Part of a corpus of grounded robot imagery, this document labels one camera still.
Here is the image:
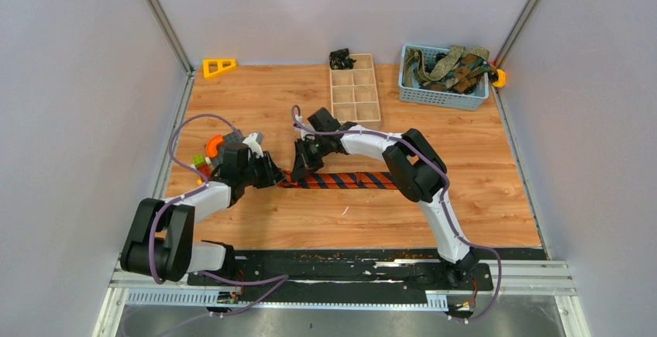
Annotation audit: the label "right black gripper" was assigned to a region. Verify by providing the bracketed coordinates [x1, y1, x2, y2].
[292, 135, 331, 181]

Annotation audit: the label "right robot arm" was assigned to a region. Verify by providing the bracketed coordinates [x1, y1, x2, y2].
[292, 123, 478, 289]

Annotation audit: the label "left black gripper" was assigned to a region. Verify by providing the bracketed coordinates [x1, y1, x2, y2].
[241, 150, 287, 189]

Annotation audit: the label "orange navy striped tie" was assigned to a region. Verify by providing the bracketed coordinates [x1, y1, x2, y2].
[277, 170, 397, 190]

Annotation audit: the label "yellow triangle bracket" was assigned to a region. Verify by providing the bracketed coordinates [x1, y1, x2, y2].
[202, 59, 238, 81]

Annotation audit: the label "wooden compartment box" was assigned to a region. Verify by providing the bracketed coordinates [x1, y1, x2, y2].
[329, 53, 383, 130]

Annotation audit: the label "orange curved block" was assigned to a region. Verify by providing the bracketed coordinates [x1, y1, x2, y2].
[205, 135, 225, 159]

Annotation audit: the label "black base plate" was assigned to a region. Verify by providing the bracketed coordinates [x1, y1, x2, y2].
[187, 248, 495, 306]

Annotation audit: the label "yellow orange corner bracket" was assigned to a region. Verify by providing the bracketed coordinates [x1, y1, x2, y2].
[488, 61, 507, 88]

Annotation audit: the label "olive patterned tie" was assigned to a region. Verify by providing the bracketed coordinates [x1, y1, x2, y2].
[401, 45, 496, 94]

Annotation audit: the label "green and red toy blocks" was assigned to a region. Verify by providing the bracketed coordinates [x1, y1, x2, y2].
[192, 153, 212, 178]

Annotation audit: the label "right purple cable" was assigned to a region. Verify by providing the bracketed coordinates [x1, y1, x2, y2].
[290, 105, 503, 324]

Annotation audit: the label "blue plastic basket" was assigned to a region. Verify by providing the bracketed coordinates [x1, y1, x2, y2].
[398, 44, 490, 111]

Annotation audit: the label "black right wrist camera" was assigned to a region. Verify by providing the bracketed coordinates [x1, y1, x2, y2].
[308, 108, 341, 136]

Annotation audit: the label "brown teal patterned tie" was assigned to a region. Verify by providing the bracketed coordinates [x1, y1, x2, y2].
[420, 51, 489, 95]

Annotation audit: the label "rolled black tie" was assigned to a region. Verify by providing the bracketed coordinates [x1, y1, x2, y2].
[328, 48, 357, 70]

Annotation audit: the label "grey building baseplate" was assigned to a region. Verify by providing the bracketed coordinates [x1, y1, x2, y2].
[209, 130, 245, 167]

